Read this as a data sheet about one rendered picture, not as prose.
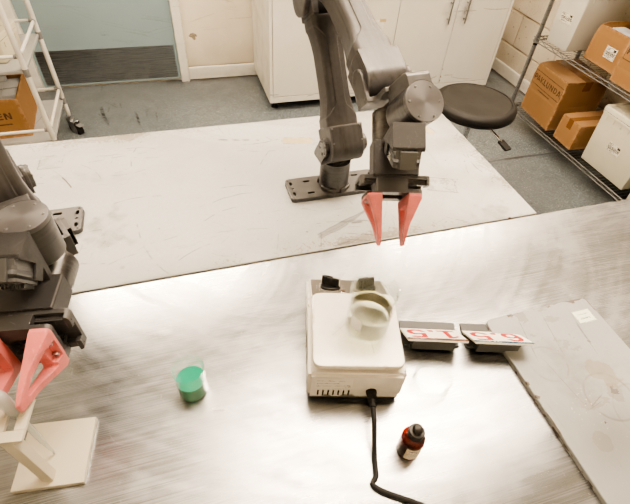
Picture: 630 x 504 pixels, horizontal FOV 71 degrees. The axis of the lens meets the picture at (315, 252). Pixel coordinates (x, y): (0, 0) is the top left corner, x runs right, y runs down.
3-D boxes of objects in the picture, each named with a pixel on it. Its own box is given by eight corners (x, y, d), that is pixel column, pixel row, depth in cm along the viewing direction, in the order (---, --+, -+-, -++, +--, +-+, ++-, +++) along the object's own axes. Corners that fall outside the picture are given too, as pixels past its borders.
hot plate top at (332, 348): (311, 295, 65) (311, 291, 64) (392, 297, 66) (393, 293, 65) (312, 369, 57) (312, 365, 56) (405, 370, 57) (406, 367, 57)
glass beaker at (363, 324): (391, 348, 59) (404, 310, 53) (343, 346, 59) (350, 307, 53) (386, 306, 64) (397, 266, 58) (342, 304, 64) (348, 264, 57)
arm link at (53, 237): (72, 212, 51) (38, 162, 57) (-13, 244, 46) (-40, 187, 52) (102, 279, 59) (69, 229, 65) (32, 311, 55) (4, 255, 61)
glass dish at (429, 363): (428, 359, 68) (431, 351, 66) (457, 385, 65) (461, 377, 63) (404, 379, 65) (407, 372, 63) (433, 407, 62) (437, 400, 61)
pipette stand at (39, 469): (32, 426, 57) (-15, 378, 48) (97, 419, 58) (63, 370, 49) (12, 494, 52) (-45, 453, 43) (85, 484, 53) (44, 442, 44)
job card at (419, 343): (398, 321, 72) (403, 306, 69) (452, 324, 72) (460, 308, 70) (403, 354, 68) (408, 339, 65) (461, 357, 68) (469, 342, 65)
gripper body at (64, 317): (66, 321, 48) (80, 270, 53) (-37, 329, 47) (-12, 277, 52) (85, 352, 53) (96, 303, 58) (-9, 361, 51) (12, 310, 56)
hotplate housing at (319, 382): (305, 289, 76) (307, 257, 70) (381, 291, 77) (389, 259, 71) (305, 415, 60) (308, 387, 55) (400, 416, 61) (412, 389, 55)
